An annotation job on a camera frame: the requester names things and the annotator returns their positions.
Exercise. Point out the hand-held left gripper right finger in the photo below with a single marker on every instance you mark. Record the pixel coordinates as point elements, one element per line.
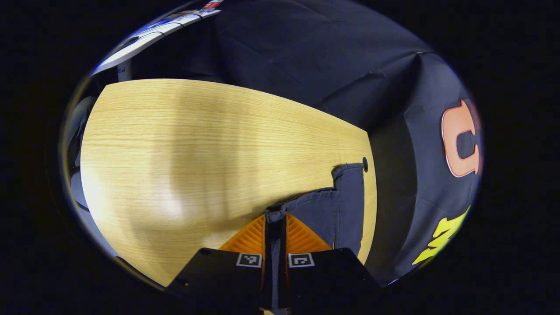
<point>328,275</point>

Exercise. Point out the red capped bottle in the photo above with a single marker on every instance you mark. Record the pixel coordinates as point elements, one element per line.
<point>213,4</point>

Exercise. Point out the black table grommet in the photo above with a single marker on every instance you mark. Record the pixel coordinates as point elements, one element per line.
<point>365,164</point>

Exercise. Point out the black backdrop cloth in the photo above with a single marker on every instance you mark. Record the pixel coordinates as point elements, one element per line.
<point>328,52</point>

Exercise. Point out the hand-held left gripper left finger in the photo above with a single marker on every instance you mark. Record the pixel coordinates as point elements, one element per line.
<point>218,275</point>

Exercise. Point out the dark jeans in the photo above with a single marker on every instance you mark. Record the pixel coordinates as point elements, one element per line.
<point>345,205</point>

